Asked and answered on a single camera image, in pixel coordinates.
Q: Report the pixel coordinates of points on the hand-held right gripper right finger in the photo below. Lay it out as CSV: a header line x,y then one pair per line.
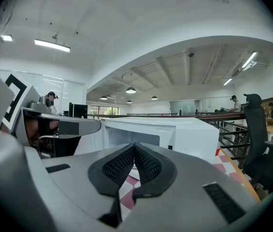
x,y
187,190

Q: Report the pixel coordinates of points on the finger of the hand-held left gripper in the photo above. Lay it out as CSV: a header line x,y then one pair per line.
x,y
78,124

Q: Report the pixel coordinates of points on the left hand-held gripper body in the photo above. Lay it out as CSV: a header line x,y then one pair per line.
x,y
18,100

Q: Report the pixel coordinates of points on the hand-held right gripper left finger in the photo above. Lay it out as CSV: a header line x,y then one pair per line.
x,y
78,190

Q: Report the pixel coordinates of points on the white microwave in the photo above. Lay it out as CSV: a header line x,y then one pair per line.
x,y
194,134

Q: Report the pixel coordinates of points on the black monitor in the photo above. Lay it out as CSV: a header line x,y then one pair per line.
x,y
78,110

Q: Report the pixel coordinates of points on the black pendant lamp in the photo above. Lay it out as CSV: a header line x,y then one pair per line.
x,y
103,97
154,97
130,91

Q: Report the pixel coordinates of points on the red white checkered tablecloth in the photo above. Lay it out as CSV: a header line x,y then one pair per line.
x,y
225,170

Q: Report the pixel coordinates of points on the square ceiling light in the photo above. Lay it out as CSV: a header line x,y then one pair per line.
x,y
6,38

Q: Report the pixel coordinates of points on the long ceiling tube light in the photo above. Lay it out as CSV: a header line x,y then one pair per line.
x,y
52,45

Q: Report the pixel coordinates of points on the black metal railing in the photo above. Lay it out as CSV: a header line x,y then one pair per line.
x,y
228,129

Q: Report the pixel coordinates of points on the black office chair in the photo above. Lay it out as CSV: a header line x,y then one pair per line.
x,y
257,134

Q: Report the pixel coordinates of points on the slim ceiling strip light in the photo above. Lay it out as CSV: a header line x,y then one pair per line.
x,y
227,81
249,60

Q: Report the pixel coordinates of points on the dome security camera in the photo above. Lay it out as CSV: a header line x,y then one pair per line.
x,y
191,54

